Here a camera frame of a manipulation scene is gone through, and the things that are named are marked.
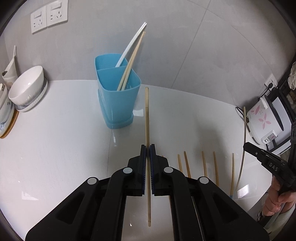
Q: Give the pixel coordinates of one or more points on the white ribbed plate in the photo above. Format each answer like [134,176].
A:
[25,108]

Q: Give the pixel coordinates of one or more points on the white floral rice cooker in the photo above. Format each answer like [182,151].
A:
[269,123]

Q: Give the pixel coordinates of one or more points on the blue patterned white bowl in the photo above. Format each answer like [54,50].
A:
[6,107]

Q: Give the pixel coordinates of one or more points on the white double wall socket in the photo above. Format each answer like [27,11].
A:
[51,14]

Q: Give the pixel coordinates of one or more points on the blue plastic utensil holder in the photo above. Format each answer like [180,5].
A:
[116,105]

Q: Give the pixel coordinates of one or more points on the white chopstick in holder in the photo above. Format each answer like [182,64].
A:
[129,46]

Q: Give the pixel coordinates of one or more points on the bamboo chopstick blue dotted end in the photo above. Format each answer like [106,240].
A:
[232,176]
[216,169]

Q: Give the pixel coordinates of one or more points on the thin bamboo chopstick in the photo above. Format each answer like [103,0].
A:
[243,152]

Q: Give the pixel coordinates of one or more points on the white ceramic jug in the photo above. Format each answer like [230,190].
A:
[10,74]

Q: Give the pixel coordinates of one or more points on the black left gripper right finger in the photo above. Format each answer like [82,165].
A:
[159,178]

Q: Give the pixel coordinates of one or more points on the round wooden board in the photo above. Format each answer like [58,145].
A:
[11,125]

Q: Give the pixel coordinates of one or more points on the white ceramic bowl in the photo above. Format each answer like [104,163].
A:
[28,86]

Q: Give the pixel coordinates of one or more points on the wall socket with plug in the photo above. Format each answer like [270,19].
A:
[271,82]

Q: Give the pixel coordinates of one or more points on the plain bamboo chopstick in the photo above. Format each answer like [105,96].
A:
[148,172]

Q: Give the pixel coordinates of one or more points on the person's right hand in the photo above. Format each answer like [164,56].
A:
[274,201]

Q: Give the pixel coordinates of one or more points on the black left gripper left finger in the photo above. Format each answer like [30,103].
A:
[136,182]

